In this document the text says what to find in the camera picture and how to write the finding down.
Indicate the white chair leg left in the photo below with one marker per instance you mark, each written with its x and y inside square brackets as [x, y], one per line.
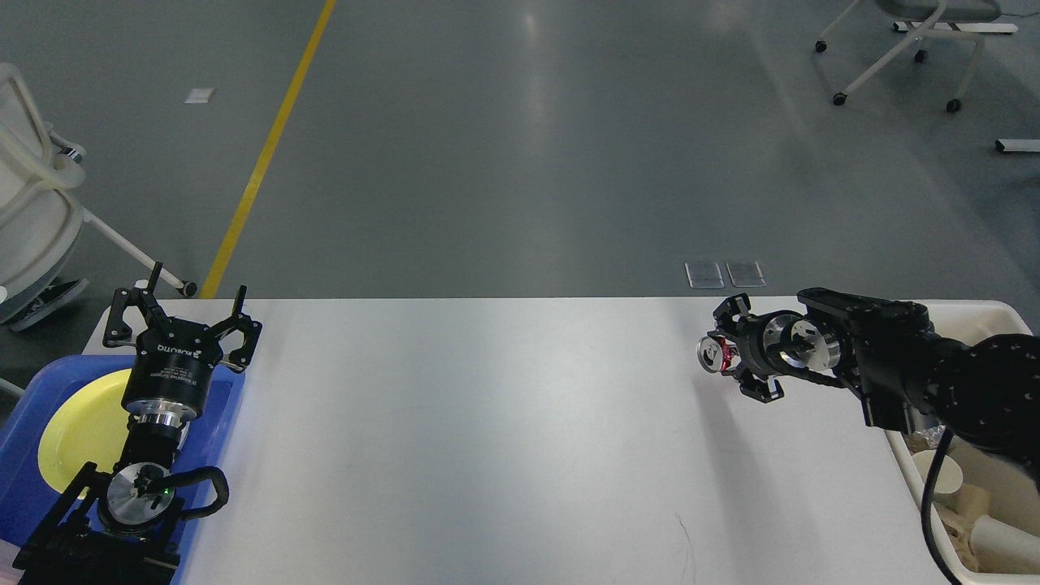
[41, 220]

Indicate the white office chair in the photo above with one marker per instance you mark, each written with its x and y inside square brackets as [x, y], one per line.
[921, 21]

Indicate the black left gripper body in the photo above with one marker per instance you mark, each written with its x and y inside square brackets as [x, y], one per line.
[167, 370]

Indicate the crushed red soda can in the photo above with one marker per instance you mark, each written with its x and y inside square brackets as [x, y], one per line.
[717, 355]

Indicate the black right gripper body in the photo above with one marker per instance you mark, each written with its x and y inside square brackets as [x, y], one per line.
[786, 343]

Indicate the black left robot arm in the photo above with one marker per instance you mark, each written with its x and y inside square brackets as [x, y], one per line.
[119, 526]

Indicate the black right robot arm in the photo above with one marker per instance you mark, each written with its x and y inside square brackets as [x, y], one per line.
[904, 374]

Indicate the white paper cup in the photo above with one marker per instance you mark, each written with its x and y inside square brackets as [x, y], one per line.
[950, 478]
[1002, 549]

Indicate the yellow-green plastic plate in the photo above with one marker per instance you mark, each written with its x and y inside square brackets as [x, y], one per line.
[90, 426]

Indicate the white bar on floor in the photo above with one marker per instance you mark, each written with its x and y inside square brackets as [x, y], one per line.
[1017, 145]

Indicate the floor outlet plates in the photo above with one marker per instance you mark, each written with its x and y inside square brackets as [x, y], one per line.
[717, 276]

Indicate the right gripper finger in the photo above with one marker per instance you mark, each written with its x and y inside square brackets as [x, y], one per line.
[732, 315]
[764, 391]

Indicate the brown paper ball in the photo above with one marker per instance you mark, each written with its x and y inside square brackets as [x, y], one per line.
[959, 513]

